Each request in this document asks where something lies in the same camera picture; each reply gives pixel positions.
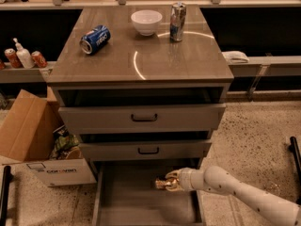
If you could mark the grey drawer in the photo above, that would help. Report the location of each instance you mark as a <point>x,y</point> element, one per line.
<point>142,119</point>
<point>126,195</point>
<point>145,150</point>

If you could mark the orange gold soda can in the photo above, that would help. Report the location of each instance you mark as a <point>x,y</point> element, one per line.
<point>164,184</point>

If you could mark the tall silver blue can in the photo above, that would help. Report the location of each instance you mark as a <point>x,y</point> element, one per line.
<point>177,20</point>

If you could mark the blue pepsi can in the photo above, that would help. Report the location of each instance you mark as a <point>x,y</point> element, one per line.
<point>95,39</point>

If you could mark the white folded cloth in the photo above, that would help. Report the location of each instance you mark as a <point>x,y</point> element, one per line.
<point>235,57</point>

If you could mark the clear glass cup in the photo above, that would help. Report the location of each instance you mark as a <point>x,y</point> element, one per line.
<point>271,187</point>

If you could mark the red soda can right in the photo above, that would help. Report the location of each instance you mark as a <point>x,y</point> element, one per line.
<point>39,59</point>

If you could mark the black bar right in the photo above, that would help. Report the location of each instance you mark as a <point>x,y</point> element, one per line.
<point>294,149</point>

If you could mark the brown cardboard box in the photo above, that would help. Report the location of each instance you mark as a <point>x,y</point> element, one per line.
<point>27,131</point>

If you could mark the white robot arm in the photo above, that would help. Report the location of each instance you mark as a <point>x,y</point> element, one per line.
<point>214,179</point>

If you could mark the red soda can left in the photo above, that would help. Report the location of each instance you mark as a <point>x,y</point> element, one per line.
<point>14,61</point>

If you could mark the white pump bottle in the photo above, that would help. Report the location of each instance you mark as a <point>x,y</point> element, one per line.
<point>24,55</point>

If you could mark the white bowl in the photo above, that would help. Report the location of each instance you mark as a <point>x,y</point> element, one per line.
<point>146,22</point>

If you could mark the top grey drawer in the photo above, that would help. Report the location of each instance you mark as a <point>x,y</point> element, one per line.
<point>142,119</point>

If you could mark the black bar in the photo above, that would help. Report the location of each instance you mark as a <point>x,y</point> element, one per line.
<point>7,177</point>
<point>294,149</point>

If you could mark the red soda can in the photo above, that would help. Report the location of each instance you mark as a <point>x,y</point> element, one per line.
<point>39,59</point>
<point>14,61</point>

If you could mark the white cardboard box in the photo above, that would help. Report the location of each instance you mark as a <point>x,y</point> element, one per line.
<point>68,172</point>

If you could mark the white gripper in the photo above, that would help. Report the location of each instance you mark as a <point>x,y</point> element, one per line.
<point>187,179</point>

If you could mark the bottom grey drawer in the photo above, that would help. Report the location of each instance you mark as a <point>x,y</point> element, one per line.
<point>126,195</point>

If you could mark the grey drawer cabinet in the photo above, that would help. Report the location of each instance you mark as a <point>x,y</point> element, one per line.
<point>133,70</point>

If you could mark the green snack bag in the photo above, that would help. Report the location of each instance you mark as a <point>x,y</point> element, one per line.
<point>66,145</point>

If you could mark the middle grey drawer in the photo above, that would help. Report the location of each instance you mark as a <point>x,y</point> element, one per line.
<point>145,150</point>

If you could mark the black bar left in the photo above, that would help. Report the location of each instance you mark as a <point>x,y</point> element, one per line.
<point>7,177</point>

